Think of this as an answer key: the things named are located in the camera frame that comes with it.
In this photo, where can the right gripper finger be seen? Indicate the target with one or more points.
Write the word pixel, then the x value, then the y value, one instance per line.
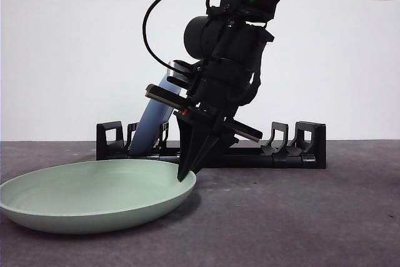
pixel 184 142
pixel 207 145

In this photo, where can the blue round plate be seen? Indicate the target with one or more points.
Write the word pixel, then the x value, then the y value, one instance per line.
pixel 150 129

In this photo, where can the green round plate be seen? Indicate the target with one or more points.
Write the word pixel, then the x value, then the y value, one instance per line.
pixel 93 195

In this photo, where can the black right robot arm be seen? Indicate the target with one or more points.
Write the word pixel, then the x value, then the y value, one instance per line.
pixel 231 45

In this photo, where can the black plastic plate rack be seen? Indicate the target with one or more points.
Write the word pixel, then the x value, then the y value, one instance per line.
pixel 281 162

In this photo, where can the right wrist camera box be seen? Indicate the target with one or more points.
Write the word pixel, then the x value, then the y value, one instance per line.
pixel 182 73

